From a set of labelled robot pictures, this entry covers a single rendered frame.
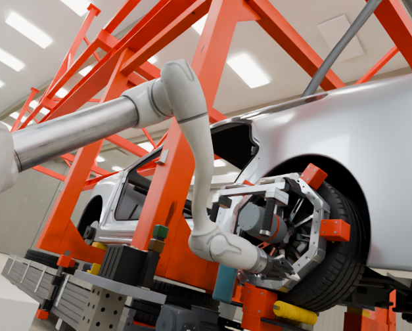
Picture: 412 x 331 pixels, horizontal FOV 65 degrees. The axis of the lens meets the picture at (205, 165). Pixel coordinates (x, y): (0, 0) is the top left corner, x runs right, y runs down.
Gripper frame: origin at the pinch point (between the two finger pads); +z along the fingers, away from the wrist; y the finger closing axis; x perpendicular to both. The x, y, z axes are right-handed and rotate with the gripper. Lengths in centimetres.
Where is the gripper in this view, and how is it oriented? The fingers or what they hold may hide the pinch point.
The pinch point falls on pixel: (292, 275)
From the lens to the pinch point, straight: 138.4
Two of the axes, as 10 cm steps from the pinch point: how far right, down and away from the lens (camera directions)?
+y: 6.2, -7.3, -2.7
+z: 7.3, 4.2, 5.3
